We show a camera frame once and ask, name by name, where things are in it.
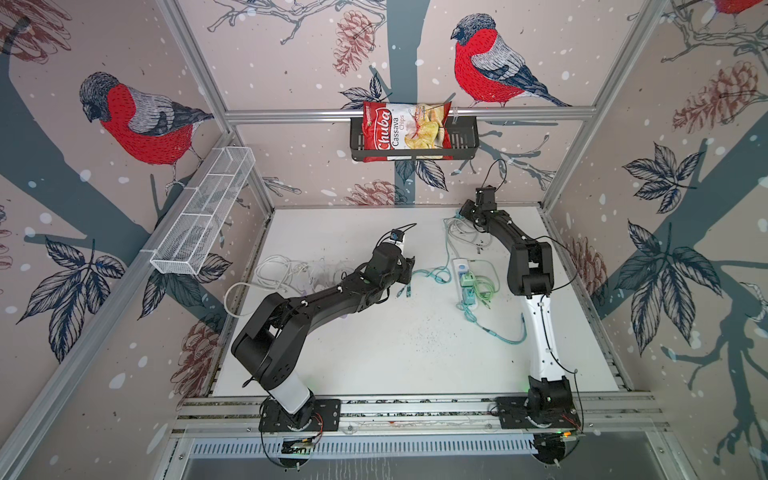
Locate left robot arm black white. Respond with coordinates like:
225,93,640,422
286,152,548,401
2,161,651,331
231,242,415,429

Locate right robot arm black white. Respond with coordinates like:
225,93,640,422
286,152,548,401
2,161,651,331
460,186,576,427

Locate green teal cable tangle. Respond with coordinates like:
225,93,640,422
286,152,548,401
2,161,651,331
395,221,529,346

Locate white wire mesh shelf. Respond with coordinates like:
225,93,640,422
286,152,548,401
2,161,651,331
150,146,255,275

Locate red cassava chips bag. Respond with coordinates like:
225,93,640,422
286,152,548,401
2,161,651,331
362,102,452,162

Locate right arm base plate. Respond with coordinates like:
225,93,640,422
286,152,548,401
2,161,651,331
489,396,582,430

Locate purple strip white cable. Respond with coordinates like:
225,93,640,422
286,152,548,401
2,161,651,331
223,254,361,319

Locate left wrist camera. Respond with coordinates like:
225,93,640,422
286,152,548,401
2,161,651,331
388,229,405,244

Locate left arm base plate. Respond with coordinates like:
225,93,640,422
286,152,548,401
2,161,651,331
258,396,341,433

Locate white power strip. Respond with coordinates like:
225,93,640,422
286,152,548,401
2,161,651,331
451,258,478,310

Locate black wall basket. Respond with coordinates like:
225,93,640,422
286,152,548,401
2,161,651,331
350,117,479,162

